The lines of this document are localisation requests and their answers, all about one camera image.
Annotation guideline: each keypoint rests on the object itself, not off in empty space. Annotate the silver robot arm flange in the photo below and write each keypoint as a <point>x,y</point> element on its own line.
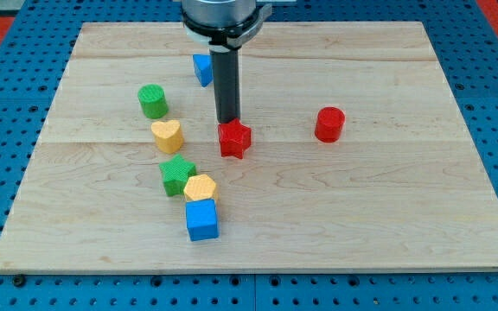
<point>223,25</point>

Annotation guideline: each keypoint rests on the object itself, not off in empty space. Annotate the red star block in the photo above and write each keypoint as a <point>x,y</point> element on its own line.
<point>234,138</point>

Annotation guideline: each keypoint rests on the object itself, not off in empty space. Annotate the green star block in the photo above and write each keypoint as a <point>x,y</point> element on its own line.
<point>175,174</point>

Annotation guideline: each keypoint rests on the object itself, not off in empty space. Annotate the yellow hexagon block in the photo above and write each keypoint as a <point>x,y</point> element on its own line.
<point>200,187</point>

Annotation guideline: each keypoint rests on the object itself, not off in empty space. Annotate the blue cube block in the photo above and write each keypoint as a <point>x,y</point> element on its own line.
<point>201,219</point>

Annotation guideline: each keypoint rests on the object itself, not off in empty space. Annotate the yellow heart block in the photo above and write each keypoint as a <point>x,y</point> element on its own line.
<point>168,135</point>

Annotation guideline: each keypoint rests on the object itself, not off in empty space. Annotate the red cylinder block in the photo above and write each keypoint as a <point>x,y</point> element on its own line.
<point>329,124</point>

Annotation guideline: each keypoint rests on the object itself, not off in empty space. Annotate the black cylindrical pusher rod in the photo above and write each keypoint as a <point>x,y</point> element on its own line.
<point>225,67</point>

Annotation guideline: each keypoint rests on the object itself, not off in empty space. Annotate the blue triangular block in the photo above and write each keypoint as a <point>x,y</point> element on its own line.
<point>203,68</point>

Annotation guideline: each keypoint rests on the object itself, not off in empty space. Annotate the green cylinder block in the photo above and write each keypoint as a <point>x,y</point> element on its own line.
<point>153,101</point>

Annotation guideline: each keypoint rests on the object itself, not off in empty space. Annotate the light wooden board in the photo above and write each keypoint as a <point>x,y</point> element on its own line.
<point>402,190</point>

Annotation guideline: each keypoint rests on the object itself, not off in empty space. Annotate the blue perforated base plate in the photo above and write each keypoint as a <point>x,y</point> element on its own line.
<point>33,56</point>

